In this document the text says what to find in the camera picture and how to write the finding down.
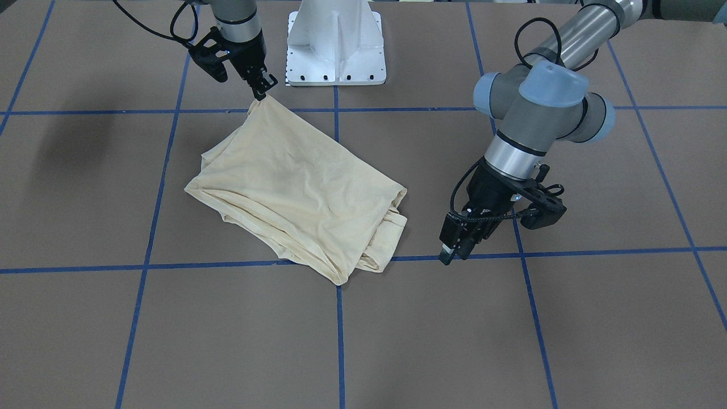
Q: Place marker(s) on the cream long-sleeve printed shirt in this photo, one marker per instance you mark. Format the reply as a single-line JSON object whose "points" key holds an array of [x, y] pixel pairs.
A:
{"points": [[307, 197]]}

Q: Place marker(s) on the white camera mast base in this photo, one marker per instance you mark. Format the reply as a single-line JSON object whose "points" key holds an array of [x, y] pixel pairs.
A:
{"points": [[335, 43]]}

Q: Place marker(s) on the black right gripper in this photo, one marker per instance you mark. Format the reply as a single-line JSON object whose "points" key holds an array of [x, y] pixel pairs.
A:
{"points": [[248, 54]]}

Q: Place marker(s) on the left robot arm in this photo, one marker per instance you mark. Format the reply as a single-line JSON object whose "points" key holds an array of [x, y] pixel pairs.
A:
{"points": [[541, 100]]}

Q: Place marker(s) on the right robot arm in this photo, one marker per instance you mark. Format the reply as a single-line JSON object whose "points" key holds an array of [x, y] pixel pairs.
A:
{"points": [[238, 38]]}

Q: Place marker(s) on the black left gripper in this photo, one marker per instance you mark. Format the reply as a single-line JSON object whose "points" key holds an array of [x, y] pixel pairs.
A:
{"points": [[489, 192]]}

